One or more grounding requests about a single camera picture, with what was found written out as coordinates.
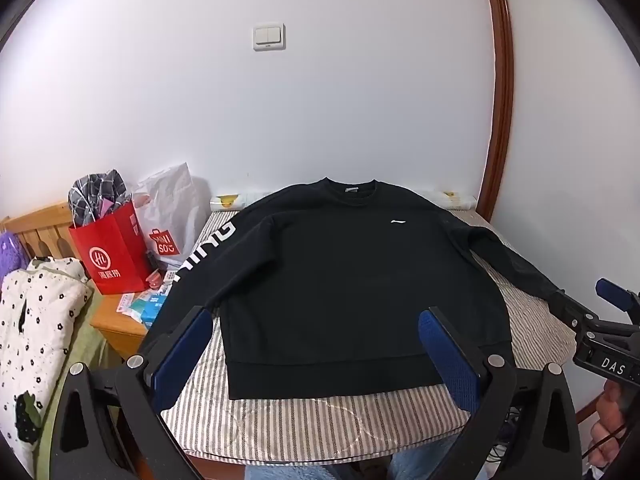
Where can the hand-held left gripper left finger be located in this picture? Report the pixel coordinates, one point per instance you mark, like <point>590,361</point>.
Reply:
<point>182,355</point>

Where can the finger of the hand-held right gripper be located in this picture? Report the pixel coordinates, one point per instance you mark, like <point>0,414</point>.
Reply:
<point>617,294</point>
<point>575,312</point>

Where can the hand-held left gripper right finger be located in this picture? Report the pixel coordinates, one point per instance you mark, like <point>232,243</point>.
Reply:
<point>450,355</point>

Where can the black sweatshirt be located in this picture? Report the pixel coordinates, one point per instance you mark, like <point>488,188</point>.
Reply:
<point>340,270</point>

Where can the person's right hand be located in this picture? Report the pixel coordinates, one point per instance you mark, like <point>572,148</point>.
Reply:
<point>610,420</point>

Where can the blue packet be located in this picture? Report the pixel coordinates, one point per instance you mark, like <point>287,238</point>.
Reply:
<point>152,310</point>

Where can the wooden nightstand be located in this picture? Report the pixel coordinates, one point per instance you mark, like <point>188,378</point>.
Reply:
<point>120,330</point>

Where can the white pink packet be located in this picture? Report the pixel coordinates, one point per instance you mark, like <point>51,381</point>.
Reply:
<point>131,302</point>

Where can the small red box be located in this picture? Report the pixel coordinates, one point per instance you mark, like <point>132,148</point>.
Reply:
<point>156,277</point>

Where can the green bed sheet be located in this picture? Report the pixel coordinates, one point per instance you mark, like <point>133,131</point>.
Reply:
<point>87,345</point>

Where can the red paper bag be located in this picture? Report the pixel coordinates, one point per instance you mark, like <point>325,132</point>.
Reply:
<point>107,255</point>

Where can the striped mattress cover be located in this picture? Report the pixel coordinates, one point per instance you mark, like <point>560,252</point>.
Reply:
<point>320,420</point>

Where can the white shopping bag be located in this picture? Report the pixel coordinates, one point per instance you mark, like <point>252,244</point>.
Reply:
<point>170,210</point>

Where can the white flower-print quilt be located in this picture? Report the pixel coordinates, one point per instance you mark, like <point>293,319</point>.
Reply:
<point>40,320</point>

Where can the white duck-print pillow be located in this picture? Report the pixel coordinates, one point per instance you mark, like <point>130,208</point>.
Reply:
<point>227,201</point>

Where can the person's blue jeans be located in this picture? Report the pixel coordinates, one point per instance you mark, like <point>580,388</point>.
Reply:
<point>310,470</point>

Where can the grey plaid cloth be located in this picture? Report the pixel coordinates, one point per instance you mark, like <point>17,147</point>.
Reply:
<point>95,195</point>

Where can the wooden headboard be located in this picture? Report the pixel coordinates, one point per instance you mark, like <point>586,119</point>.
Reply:
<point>45,227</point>

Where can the purple plush toy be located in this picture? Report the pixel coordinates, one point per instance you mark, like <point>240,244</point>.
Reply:
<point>12,255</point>

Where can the wooden bed frame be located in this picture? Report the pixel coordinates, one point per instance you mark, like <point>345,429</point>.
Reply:
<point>587,412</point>

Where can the brown wooden door frame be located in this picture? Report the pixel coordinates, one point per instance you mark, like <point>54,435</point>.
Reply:
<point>502,85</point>

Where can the white wall light switch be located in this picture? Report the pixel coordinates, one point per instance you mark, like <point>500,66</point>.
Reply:
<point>269,36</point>

